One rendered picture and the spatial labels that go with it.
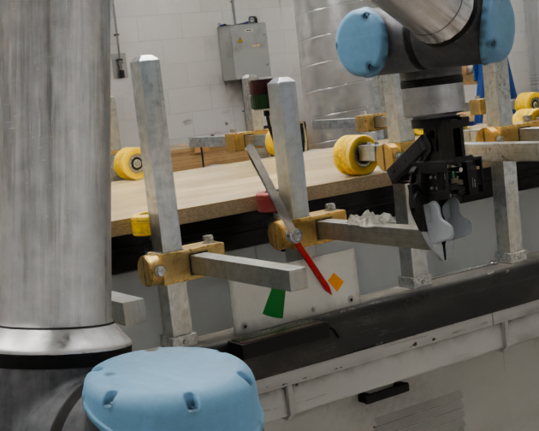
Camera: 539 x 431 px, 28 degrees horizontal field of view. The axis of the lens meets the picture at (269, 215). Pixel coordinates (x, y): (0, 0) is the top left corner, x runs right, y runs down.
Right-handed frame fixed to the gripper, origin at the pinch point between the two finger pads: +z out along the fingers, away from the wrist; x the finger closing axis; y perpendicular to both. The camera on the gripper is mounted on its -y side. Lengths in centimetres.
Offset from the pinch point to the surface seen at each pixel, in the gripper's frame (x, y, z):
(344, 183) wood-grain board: 18, -46, -8
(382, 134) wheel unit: 103, -140, -11
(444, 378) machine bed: 46, -56, 39
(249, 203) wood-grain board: -3.9, -46.2, -7.1
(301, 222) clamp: -4.9, -28.5, -4.3
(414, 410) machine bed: 36, -55, 44
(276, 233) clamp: -8.8, -30.5, -3.1
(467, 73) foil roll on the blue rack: 502, -521, -28
